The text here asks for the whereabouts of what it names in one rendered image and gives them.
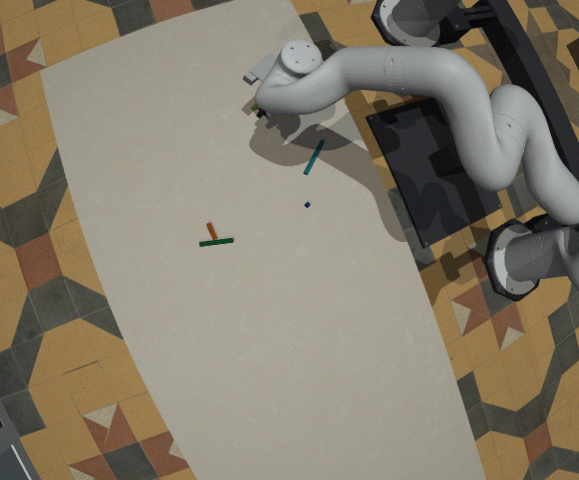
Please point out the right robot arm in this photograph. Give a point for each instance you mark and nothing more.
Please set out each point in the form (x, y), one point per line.
(415, 22)

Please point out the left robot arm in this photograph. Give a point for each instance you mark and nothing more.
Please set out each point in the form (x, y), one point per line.
(491, 162)

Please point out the orange rod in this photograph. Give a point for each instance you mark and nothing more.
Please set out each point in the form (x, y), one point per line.
(212, 233)

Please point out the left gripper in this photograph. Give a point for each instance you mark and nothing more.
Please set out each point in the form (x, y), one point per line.
(261, 113)

